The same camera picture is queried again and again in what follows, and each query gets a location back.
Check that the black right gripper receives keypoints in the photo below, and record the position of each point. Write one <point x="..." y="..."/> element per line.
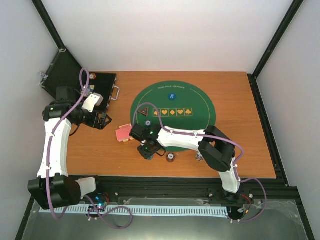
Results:
<point x="145" y="155"/>

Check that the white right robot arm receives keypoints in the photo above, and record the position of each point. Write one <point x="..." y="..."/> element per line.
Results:
<point x="217" y="150"/>

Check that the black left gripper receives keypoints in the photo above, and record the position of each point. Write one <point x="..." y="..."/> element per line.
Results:
<point x="101" y="125"/>

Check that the light blue cable duct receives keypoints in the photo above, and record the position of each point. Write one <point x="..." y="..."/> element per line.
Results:
<point x="166" y="211"/>

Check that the triangular dealer button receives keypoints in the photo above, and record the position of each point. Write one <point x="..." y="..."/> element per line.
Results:
<point x="144" y="111"/>

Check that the dark red chip stack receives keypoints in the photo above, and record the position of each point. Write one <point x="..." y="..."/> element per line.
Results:
<point x="170" y="157"/>

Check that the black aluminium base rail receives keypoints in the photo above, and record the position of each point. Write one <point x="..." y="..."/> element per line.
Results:
<point x="119" y="188"/>

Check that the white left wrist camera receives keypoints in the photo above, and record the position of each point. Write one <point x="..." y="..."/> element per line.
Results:
<point x="91" y="101"/>

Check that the single blue poker chip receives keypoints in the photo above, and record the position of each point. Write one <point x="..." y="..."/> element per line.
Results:
<point x="148" y="123"/>

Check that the black poker case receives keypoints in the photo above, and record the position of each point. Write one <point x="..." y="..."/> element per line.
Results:
<point x="64" y="70"/>

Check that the round green poker mat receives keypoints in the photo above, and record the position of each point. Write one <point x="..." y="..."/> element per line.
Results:
<point x="192" y="110"/>

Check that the orange chip in case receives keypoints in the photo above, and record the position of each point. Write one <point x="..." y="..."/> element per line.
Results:
<point x="92" y="76"/>

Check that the blue card box in case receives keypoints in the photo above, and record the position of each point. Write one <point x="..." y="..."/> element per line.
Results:
<point x="88" y="91"/>

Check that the blue small blind button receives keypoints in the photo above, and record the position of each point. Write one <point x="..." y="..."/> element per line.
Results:
<point x="172" y="96"/>

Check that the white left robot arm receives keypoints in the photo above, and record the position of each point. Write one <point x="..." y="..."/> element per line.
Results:
<point x="53" y="188"/>

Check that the red playing card deck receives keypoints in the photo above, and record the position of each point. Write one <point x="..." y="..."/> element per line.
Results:
<point x="123" y="133"/>

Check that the white purple chip stack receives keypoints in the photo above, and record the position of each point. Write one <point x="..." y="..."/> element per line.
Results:
<point x="199" y="157"/>

